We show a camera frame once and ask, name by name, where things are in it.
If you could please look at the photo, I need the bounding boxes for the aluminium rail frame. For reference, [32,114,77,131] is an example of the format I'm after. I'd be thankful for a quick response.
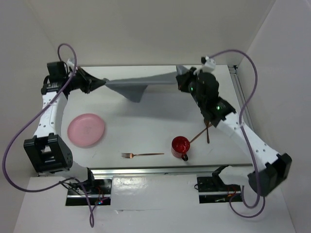
[38,64,267,177]

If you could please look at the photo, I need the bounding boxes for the copper knife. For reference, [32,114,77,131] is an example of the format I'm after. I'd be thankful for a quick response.
[190,126,208,144]

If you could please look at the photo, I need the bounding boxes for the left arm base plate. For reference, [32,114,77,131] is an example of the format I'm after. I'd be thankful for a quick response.
[64,178,112,206]

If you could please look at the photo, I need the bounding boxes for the grey cloth placemat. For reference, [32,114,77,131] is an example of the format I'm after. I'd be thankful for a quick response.
[105,66,188,103]

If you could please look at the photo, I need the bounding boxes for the red mug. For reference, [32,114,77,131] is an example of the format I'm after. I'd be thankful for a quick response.
[171,136,190,162]

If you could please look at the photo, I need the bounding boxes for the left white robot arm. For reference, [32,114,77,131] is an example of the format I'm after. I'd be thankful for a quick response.
[23,61,108,194]

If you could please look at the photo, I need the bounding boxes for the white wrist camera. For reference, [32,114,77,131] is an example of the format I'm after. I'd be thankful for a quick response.
[67,58,78,71]
[200,56,216,73]

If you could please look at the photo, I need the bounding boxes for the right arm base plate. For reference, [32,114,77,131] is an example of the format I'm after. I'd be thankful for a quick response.
[194,177,242,204]

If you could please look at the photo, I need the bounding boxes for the pink plate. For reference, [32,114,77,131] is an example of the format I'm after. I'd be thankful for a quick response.
[67,113,105,148]

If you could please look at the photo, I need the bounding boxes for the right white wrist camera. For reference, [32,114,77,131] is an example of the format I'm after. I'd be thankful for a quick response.
[200,56,216,73]

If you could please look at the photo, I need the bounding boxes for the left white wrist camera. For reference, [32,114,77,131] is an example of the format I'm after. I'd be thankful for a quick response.
[67,58,78,71]

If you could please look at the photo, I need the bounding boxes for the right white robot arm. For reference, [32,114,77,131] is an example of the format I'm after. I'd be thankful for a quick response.
[176,66,292,197]

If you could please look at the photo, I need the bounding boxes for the purple cable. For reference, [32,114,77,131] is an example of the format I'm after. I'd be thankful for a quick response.
[1,43,115,228]
[208,49,266,218]

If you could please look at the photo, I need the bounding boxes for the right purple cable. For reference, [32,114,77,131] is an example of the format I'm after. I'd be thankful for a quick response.
[208,49,266,218]

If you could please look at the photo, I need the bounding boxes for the copper spoon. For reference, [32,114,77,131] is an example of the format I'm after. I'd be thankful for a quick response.
[204,119,210,144]

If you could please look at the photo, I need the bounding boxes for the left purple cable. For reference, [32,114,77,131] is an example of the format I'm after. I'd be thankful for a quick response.
[1,43,115,228]

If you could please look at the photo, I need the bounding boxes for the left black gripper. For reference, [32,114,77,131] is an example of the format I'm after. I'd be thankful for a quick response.
[63,67,105,94]

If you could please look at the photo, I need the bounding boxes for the copper fork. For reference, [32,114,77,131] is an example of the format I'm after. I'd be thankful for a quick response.
[121,153,164,159]

